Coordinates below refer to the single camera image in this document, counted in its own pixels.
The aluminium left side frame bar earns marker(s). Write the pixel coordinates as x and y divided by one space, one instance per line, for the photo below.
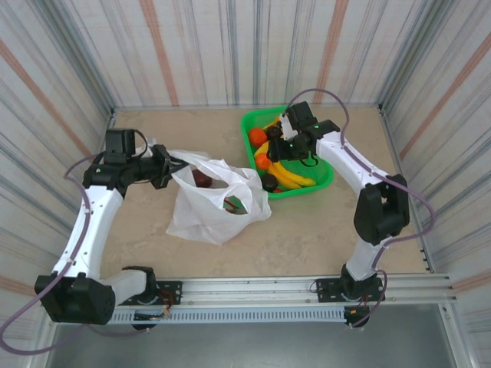
110 122

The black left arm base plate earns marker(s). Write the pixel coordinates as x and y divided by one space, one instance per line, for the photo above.
172 289

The large orange fake tangerine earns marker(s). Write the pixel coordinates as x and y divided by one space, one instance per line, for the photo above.
258 136

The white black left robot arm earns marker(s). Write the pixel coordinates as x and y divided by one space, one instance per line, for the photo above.
92 230

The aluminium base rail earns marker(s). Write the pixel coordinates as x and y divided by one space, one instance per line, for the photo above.
249 287

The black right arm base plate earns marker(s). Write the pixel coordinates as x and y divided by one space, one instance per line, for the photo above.
326 287

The dark brown fake mangosteen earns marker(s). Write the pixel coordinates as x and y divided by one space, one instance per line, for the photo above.
270 183
273 133

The green plastic basket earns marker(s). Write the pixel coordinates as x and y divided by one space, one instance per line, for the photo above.
320 170

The white plastic bag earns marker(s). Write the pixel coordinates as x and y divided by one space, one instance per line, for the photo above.
203 222

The large yellow banana bunch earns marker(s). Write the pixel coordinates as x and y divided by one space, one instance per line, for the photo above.
291 176

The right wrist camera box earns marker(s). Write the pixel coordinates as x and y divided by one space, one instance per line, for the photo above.
285 126

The small orange fake tangerine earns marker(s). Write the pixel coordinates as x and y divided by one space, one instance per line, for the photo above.
262 162

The maroon fake passion fruit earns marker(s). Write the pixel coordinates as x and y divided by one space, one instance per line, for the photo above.
201 179

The yellow fake mango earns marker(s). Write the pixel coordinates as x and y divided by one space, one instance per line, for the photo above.
262 148

